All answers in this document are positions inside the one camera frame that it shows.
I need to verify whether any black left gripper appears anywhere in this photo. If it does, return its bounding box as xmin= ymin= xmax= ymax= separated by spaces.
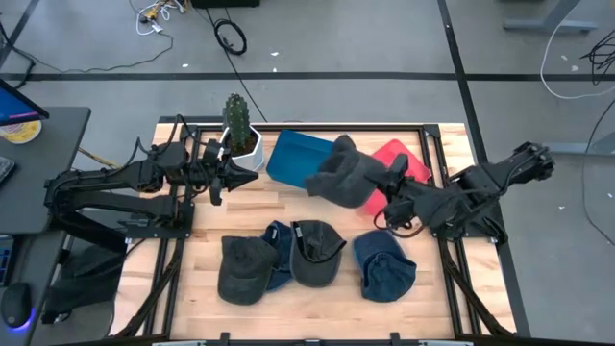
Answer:
xmin=204 ymin=137 xmax=259 ymax=207

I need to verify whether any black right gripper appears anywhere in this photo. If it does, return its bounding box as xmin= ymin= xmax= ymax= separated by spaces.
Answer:
xmin=379 ymin=153 xmax=419 ymax=227

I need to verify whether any red plastic bin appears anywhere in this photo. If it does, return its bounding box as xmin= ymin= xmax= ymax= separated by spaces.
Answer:
xmin=355 ymin=138 xmax=432 ymax=217

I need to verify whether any dark grey fleece hat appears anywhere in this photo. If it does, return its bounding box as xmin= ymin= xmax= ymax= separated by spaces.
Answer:
xmin=305 ymin=134 xmax=388 ymax=209

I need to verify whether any blue denim baseball cap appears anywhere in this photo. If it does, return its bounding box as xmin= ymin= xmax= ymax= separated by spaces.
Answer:
xmin=353 ymin=229 xmax=418 ymax=304

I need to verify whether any navy blue baseball cap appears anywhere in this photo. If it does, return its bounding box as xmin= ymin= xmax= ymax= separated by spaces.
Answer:
xmin=260 ymin=219 xmax=295 ymax=292

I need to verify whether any dark grey baseball cap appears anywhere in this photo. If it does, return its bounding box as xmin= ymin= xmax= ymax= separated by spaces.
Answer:
xmin=216 ymin=235 xmax=280 ymax=307

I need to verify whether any grey cap with white label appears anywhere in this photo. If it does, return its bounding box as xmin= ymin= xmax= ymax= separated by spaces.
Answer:
xmin=289 ymin=219 xmax=348 ymax=289

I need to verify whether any white angular plant pot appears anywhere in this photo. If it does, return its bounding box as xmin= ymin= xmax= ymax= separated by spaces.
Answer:
xmin=218 ymin=125 xmax=265 ymax=173

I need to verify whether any green cactus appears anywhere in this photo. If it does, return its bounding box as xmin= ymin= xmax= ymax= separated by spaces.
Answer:
xmin=221 ymin=92 xmax=253 ymax=150

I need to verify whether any blue plastic bin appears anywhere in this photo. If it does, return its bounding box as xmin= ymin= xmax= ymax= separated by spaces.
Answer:
xmin=265 ymin=128 xmax=337 ymax=189

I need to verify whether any black box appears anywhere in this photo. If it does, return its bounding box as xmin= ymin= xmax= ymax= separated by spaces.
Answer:
xmin=190 ymin=0 xmax=260 ymax=9

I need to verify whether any grey desk foot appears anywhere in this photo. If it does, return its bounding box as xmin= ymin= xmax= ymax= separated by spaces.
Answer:
xmin=540 ymin=132 xmax=615 ymax=156

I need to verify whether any black bag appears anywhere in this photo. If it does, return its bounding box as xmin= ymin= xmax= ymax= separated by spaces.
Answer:
xmin=40 ymin=242 xmax=127 ymax=326

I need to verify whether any black desk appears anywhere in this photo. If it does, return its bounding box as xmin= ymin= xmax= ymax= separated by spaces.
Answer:
xmin=0 ymin=106 xmax=92 ymax=346

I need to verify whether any yellow round disc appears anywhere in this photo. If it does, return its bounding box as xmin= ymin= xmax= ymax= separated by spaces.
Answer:
xmin=0 ymin=119 xmax=43 ymax=145

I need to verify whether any grey desk leg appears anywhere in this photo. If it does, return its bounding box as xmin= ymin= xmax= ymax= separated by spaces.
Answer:
xmin=503 ymin=0 xmax=599 ymax=35

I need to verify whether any dark keyboard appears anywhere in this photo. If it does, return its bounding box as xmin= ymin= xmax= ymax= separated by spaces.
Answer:
xmin=0 ymin=156 xmax=16 ymax=186

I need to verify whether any black computer mouse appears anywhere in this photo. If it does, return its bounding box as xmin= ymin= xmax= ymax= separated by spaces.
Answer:
xmin=0 ymin=282 xmax=34 ymax=331

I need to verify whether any black aluminium table frame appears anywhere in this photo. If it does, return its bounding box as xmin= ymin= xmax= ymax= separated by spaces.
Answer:
xmin=114 ymin=114 xmax=532 ymax=346

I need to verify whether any yellow cable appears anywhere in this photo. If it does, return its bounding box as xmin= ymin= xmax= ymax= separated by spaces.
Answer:
xmin=76 ymin=146 xmax=121 ymax=170

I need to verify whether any coiled black cable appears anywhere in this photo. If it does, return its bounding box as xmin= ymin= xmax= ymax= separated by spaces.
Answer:
xmin=212 ymin=17 xmax=249 ymax=57

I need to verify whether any thin black floor cable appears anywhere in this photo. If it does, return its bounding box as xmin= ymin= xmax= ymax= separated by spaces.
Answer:
xmin=0 ymin=21 xmax=175 ymax=90

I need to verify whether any white cable bundle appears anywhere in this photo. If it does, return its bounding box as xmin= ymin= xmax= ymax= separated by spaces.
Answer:
xmin=129 ymin=0 xmax=186 ymax=36

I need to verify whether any long black floor cable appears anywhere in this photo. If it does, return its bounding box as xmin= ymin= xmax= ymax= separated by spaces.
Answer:
xmin=581 ymin=98 xmax=615 ymax=246

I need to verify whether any white floor cable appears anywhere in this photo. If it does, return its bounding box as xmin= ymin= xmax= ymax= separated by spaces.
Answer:
xmin=540 ymin=0 xmax=615 ymax=101

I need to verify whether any black cable bundle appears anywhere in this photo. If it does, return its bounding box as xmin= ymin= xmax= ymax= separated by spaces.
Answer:
xmin=579 ymin=28 xmax=615 ymax=87

